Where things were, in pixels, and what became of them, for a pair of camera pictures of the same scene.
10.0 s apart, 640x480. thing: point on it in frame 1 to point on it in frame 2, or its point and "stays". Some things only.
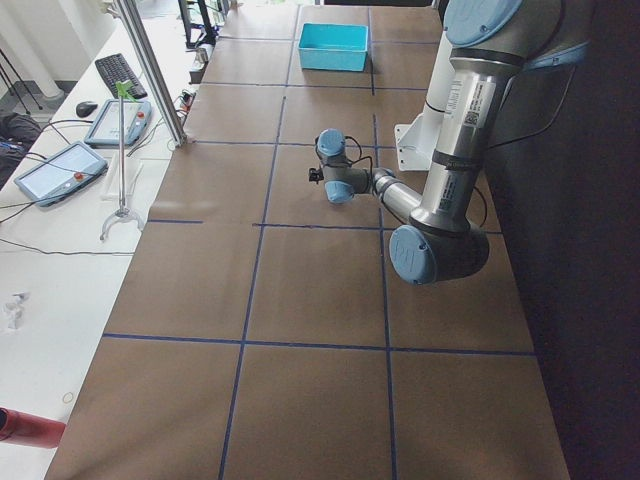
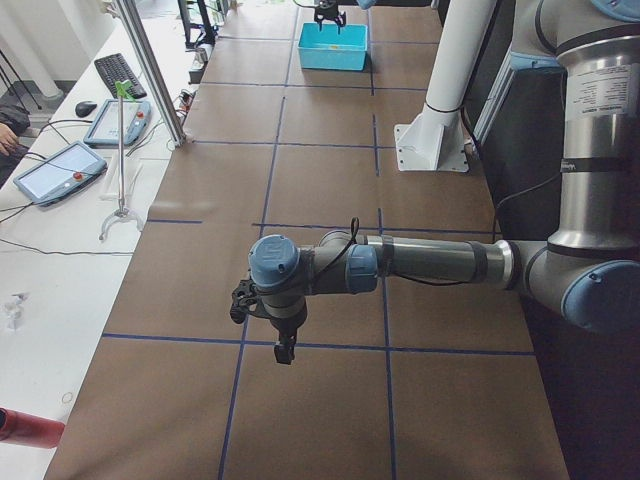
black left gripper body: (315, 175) to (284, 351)
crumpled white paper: (16, 310) stays
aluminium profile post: (172, 120) stays
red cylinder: (29, 429) stays
